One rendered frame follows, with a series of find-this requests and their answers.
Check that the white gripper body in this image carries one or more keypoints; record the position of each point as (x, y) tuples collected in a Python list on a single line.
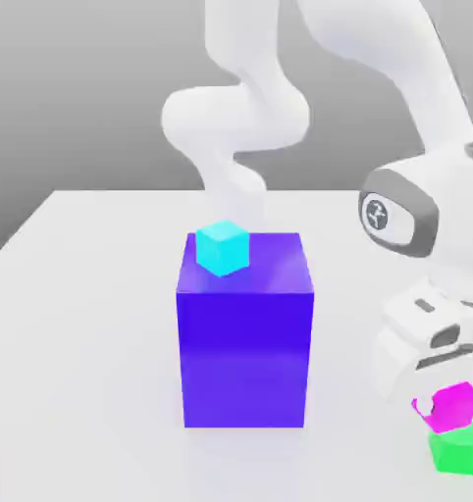
[(399, 366)]

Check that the small magenta cube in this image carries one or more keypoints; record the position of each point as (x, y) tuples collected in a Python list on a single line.
[(454, 408)]

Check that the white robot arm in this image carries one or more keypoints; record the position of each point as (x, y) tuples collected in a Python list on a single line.
[(236, 117)]

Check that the small green cube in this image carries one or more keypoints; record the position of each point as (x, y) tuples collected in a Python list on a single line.
[(456, 451)]

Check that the small cyan cube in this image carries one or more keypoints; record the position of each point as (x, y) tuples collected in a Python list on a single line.
[(221, 249)]

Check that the large blue box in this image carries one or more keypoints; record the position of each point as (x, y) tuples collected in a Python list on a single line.
[(244, 353)]

